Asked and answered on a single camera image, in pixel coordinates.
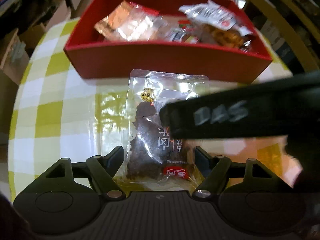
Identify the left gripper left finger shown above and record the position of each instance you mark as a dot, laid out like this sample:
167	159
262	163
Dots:
101	174

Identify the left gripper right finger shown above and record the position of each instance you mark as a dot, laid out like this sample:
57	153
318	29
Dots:
214	171

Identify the dark jerky clear bag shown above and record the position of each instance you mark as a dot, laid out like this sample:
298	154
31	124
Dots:
153	159

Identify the waffle cookies clear bag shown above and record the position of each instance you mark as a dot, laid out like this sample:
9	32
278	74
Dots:
227	38

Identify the white silver snack packet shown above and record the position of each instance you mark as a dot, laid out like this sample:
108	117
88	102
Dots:
216	16

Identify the Kaprons wafer packet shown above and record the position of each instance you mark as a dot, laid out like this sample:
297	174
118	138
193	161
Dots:
181	36

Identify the brown gold biscuit packet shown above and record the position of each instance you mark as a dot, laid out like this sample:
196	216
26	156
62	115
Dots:
108	26

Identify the red green snack packet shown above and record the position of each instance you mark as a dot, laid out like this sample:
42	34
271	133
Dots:
185	25

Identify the bread bun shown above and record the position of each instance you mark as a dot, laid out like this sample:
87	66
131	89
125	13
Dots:
142	27

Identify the green checkered tablecloth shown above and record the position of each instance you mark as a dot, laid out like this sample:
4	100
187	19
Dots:
57	114

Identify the wooden shelf unit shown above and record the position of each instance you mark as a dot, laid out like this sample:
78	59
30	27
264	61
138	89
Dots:
292	28

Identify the red cardboard box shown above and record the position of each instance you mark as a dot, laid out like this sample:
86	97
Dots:
94	58

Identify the open cardboard box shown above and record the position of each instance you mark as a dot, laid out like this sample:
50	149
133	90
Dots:
57	12

